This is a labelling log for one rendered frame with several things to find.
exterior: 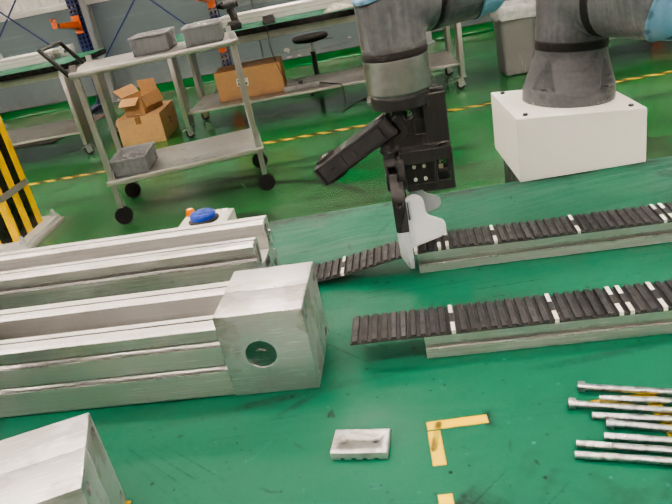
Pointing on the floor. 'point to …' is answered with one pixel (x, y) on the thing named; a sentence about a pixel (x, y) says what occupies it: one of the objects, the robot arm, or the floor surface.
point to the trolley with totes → (162, 42)
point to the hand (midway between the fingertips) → (405, 247)
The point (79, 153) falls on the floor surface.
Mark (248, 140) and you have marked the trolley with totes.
